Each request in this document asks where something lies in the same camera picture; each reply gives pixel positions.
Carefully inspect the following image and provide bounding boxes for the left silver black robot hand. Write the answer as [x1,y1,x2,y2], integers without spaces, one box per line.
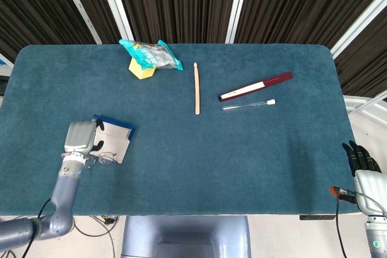
[62,120,105,162]

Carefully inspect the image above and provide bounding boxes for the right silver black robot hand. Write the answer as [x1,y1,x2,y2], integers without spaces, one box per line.
[342,140,387,216]

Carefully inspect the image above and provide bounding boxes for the thin wire-frame glasses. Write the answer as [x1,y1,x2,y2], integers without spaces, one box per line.
[84,151,120,170]

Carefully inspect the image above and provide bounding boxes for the blue printed glasses case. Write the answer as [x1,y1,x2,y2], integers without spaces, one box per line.
[90,114,136,164]

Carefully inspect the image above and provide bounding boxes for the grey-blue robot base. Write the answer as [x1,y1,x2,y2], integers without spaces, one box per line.
[120,215,252,258]

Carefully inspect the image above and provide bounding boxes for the dark red flat case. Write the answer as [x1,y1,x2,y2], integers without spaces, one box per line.
[218,71,294,102]

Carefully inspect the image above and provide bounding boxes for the yellow cube box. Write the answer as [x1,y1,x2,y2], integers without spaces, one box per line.
[128,57,157,80]

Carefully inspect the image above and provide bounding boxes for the teal plastic snack bag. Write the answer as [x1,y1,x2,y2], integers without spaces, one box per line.
[119,39,184,71]

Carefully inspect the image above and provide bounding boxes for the wooden drumstick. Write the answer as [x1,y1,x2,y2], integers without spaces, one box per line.
[193,62,201,115]

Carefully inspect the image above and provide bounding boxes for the teal fabric table cover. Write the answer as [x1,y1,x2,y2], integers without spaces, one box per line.
[0,43,360,217]

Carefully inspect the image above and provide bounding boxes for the glass test tube white stopper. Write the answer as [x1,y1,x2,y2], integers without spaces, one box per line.
[221,98,276,112]

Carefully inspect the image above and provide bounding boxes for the dark brown pleated curtain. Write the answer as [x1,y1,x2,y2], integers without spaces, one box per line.
[0,0,387,98]

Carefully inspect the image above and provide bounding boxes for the black cable with orange plug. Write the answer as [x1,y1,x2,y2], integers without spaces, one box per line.
[329,185,387,258]

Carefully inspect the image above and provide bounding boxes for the white metal rack frame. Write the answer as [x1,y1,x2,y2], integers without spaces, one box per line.
[343,90,387,120]

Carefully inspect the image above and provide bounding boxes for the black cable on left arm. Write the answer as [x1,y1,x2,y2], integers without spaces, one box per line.
[22,198,52,258]

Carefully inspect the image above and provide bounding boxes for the loose floor cables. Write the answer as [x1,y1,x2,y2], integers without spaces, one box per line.
[0,215,119,258]

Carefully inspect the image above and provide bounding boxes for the white frame post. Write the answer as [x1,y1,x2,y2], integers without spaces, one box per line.
[225,0,252,44]
[329,0,387,59]
[95,0,135,42]
[55,0,102,45]

